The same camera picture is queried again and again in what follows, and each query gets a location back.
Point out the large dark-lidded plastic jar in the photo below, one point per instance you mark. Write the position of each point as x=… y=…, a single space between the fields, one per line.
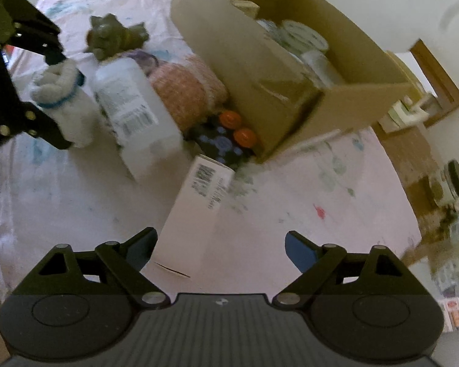
x=453 y=313

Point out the small dark-lidded glass jar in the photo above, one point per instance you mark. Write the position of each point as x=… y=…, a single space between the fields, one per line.
x=449 y=183

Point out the pink carton box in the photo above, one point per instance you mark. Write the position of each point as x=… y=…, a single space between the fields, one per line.
x=191 y=229

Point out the brown wooden desktop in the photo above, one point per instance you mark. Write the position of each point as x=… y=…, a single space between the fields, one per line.
x=413 y=153

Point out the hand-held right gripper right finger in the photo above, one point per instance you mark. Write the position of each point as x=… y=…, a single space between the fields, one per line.
x=300 y=250

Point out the cardboard box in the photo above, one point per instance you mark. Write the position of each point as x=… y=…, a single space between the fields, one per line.
x=244 y=72

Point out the pink knitted sock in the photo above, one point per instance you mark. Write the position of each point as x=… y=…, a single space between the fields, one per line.
x=187 y=88

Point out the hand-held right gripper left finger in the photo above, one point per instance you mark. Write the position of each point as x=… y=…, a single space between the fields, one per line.
x=141 y=250

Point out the floral pink tablecloth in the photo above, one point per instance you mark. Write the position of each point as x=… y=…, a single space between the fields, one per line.
x=290 y=198

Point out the white labelled bottle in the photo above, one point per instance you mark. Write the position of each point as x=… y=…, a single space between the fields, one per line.
x=134 y=111

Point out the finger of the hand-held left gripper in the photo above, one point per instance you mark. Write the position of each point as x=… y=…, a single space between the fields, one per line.
x=7 y=114
x=34 y=26

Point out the black dotted box orange caps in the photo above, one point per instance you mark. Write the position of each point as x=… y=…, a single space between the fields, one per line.
x=222 y=145

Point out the white sock with blue band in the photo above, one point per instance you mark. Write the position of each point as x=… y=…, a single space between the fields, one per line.
x=72 y=103

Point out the grey elephant toy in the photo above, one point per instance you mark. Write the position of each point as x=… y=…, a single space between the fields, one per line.
x=111 y=36

